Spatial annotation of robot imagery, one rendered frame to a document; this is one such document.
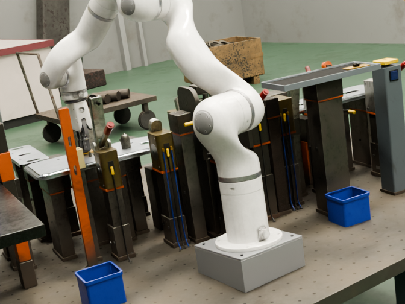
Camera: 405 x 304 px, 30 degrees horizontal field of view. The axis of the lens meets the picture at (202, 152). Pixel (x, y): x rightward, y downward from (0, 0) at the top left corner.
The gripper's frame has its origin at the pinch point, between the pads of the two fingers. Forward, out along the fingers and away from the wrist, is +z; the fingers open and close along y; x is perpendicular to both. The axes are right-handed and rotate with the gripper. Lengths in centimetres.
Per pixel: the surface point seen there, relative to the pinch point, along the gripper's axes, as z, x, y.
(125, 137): -0.5, -12.5, -6.4
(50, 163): 3.1, 12.3, -0.4
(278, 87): -12, -51, -42
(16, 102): 75, -108, 625
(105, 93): 62, -165, 475
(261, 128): 2, -50, -30
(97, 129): -8.3, 0.8, -20.9
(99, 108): -14.8, -0.5, -21.9
